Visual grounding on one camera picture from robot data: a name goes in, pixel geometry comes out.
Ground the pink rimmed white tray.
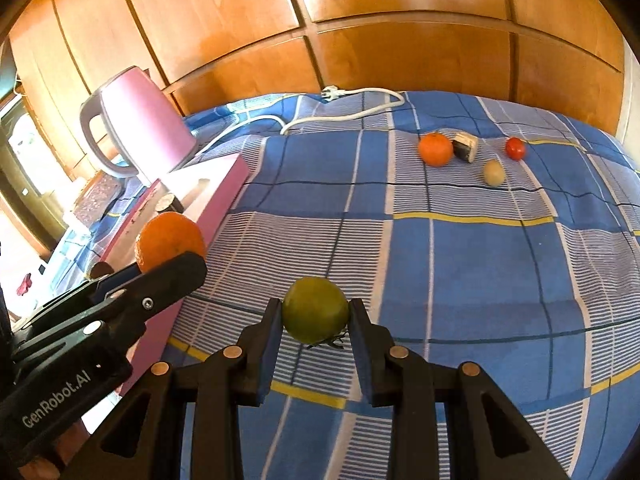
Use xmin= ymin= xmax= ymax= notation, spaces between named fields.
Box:
xmin=101 ymin=154 xmax=250 ymax=394

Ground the white power cord with plug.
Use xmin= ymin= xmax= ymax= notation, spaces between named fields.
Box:
xmin=192 ymin=84 xmax=407 ymax=162

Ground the red tomato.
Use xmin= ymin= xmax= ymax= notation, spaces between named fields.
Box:
xmin=504 ymin=136 xmax=526 ymax=162

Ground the blue plaid bedsheet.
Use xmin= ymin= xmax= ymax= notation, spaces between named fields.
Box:
xmin=46 ymin=89 xmax=640 ymax=480

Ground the silver patterned box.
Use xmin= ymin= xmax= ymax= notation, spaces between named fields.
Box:
xmin=72 ymin=171 xmax=124 ymax=228

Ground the dark avocado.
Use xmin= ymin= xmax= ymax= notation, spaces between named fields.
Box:
xmin=88 ymin=261 xmax=114 ymax=280

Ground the green round fruit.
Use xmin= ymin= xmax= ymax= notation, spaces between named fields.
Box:
xmin=282 ymin=276 xmax=349 ymax=346

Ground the orange tangerine back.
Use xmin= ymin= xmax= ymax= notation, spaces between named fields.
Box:
xmin=418 ymin=132 xmax=454 ymax=167

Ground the orange tangerine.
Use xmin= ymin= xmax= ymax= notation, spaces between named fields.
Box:
xmin=418 ymin=132 xmax=454 ymax=167
xmin=134 ymin=211 xmax=206 ymax=273

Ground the dark round cylinder piece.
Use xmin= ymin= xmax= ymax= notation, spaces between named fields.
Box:
xmin=155 ymin=193 xmax=184 ymax=214

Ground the small beige round fruit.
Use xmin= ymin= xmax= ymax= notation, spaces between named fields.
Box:
xmin=483 ymin=159 xmax=506 ymax=188

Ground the wooden wardrobe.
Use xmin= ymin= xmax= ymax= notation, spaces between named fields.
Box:
xmin=1 ymin=0 xmax=626 ymax=178

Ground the small dark cube piece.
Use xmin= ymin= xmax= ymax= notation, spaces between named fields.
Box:
xmin=451 ymin=131 xmax=478 ymax=164

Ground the pink electric kettle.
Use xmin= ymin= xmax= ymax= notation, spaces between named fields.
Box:
xmin=79 ymin=66 xmax=196 ymax=186

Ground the person left hand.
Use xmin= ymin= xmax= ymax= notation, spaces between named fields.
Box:
xmin=18 ymin=419 xmax=90 ymax=480

